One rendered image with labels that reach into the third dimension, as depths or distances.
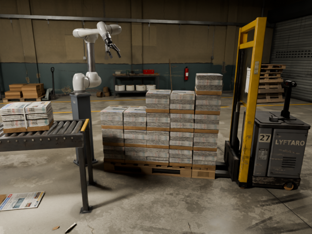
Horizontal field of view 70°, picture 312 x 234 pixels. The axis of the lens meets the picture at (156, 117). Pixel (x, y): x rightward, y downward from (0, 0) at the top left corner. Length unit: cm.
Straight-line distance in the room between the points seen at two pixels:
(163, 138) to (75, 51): 720
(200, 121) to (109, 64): 704
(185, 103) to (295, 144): 127
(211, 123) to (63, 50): 766
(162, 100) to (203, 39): 758
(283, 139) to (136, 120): 167
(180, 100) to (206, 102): 29
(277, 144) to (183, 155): 106
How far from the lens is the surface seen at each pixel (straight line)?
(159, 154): 283
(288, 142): 281
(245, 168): 275
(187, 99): 261
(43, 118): 229
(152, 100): 265
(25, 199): 286
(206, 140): 275
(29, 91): 882
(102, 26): 264
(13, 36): 1003
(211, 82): 261
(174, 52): 964
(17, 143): 225
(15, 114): 234
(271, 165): 285
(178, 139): 274
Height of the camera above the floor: 146
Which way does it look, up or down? 15 degrees down
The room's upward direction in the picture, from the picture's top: straight up
